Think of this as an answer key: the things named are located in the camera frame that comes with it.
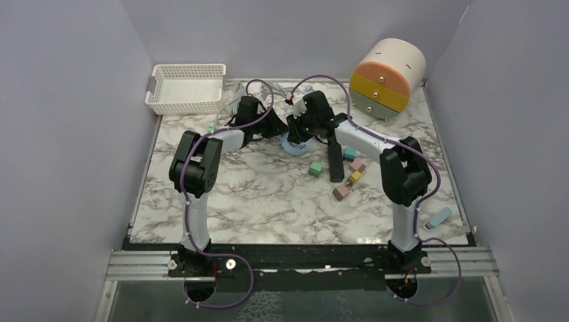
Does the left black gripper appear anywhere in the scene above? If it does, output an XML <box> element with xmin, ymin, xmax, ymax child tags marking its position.
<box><xmin>249</xmin><ymin>106</ymin><xmax>289</xmax><ymax>138</ymax></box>

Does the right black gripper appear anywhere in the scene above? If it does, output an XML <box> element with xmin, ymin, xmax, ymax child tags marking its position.
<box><xmin>287</xmin><ymin>107</ymin><xmax>320</xmax><ymax>144</ymax></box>

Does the round blue socket hub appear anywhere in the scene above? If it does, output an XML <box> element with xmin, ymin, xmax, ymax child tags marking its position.
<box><xmin>280</xmin><ymin>132</ymin><xmax>312</xmax><ymax>156</ymax></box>

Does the teal plug adapter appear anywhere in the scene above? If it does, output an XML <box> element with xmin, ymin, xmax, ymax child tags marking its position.
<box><xmin>342</xmin><ymin>147</ymin><xmax>357</xmax><ymax>162</ymax></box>

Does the black power strip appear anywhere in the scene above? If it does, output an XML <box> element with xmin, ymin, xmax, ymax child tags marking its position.
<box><xmin>327</xmin><ymin>140</ymin><xmax>344</xmax><ymax>183</ymax></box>

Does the pink plug adapter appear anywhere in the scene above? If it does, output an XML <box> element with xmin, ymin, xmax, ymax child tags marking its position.
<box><xmin>349</xmin><ymin>159</ymin><xmax>366</xmax><ymax>172</ymax></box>
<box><xmin>332</xmin><ymin>185</ymin><xmax>350</xmax><ymax>201</ymax></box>

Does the yellow plug adapter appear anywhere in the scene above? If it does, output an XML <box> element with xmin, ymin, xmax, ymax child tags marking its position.
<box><xmin>346</xmin><ymin>171</ymin><xmax>362</xmax><ymax>186</ymax></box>

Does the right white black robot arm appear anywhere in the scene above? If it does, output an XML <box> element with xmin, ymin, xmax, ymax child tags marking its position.
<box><xmin>285</xmin><ymin>91</ymin><xmax>432</xmax><ymax>273</ymax></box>

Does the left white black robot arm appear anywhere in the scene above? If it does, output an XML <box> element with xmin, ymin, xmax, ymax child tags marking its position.
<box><xmin>168</xmin><ymin>96</ymin><xmax>288</xmax><ymax>276</ymax></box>

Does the round cream drawer cabinet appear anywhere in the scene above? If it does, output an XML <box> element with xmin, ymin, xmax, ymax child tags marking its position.
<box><xmin>348</xmin><ymin>38</ymin><xmax>427</xmax><ymax>119</ymax></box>

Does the white plastic basket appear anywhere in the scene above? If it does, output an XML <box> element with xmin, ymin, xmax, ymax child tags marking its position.
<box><xmin>144</xmin><ymin>63</ymin><xmax>226</xmax><ymax>115</ymax></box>

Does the light blue usb stick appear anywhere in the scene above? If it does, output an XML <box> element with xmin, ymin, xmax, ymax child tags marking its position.
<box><xmin>424</xmin><ymin>207</ymin><xmax>453</xmax><ymax>229</ymax></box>

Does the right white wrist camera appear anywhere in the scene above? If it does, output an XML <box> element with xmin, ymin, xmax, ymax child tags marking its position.
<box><xmin>285</xmin><ymin>93</ymin><xmax>307</xmax><ymax>119</ymax></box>

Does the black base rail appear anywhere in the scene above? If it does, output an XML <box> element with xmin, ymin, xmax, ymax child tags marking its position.
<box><xmin>167</xmin><ymin>244</ymin><xmax>431</xmax><ymax>292</ymax></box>

